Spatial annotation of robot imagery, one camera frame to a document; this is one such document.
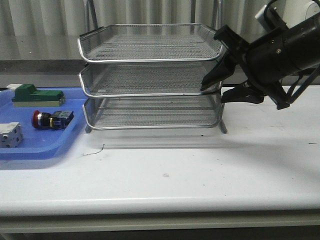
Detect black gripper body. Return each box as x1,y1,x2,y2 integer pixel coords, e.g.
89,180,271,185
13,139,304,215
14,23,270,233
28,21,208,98
214,25,298,110

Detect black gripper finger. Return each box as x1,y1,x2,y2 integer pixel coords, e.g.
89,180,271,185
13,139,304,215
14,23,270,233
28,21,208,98
200,59,235,91
221,83,264,104

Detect mesh rack tray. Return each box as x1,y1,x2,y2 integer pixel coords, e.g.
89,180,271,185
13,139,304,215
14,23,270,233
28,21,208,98
77,23,224,63
78,61,222,98
82,94,224,131

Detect red emergency stop push button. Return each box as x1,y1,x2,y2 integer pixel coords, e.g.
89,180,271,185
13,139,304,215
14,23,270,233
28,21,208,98
31,110,74,130

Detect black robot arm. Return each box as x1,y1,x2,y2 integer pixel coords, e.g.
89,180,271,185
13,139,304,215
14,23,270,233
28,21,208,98
201,13,320,110

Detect white appliance on counter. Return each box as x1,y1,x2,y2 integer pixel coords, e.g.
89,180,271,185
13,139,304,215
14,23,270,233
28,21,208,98
271,0,320,28

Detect green terminal block module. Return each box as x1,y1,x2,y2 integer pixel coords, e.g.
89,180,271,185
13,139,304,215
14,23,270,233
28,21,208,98
11,84,66,107

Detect blue plastic tray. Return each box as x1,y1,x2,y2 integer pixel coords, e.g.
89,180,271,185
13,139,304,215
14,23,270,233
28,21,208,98
0,86,88,161

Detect white circuit breaker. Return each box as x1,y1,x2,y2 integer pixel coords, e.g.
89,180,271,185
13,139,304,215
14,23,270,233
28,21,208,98
0,122,23,148

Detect grey metal rack frame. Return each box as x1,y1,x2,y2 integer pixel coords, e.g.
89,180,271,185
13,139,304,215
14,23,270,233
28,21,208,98
84,0,229,134

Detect thin wire scrap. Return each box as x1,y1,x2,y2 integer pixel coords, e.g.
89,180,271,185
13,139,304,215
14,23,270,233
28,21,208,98
81,144,105,156

